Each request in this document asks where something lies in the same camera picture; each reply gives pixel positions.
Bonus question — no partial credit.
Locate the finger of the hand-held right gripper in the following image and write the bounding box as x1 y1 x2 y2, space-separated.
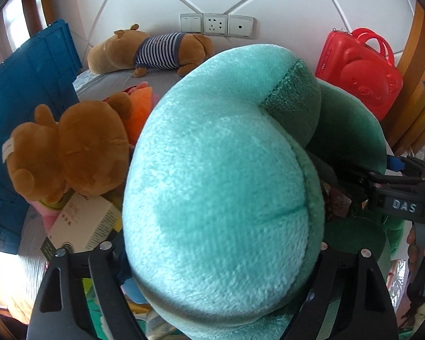
385 154 425 177
309 150 380 192

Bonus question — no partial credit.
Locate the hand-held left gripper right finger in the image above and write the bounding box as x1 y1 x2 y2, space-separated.
278 243 400 340

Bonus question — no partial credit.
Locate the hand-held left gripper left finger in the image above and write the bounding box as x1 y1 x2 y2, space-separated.
26 233 147 340

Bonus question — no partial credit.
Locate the teal and green plush toy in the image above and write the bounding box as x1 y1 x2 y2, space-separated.
121 43 404 340

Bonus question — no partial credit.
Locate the person's right hand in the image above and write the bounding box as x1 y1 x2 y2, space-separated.
407 226 425 268

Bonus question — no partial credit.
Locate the white cardboard box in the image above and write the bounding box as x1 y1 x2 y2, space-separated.
41 192 124 260

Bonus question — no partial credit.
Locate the red bear-shaped suitcase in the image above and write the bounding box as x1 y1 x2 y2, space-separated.
315 27 403 122

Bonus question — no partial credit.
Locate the orange plush toy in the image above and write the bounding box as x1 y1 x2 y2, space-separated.
122 82 154 146

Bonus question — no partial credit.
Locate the blue plastic crate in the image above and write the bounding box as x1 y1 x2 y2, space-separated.
0 19 83 266

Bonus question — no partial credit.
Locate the brown plush bear striped shirt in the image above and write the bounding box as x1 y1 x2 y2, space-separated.
87 24 215 78

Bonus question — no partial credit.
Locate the white wall antenna socket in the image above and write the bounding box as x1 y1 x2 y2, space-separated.
228 14 256 39

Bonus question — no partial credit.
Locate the white wall power socket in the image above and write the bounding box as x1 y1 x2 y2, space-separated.
202 13 229 37

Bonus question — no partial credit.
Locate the white wall light switch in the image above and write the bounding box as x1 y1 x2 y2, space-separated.
179 13 203 35

